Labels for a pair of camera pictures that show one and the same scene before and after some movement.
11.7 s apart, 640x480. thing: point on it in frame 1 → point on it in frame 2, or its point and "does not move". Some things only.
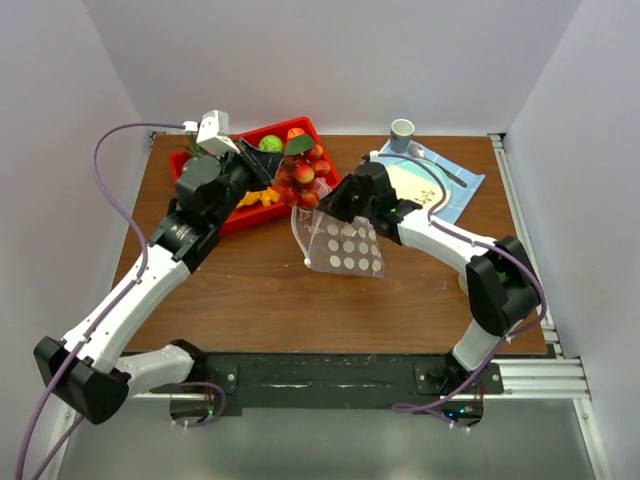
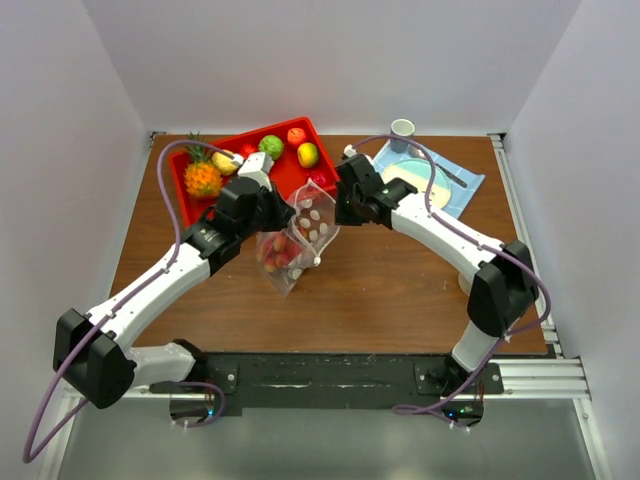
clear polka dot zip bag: x=331 y=243 → x=284 y=253
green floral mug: x=462 y=278 does not move
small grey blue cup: x=401 y=131 does not move
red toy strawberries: x=300 y=171 → x=280 y=251
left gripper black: x=262 y=164 → x=282 y=212
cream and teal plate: x=420 y=182 does not move
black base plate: x=340 y=380 does not move
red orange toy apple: x=294 y=132 does not move
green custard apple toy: x=271 y=142 does not move
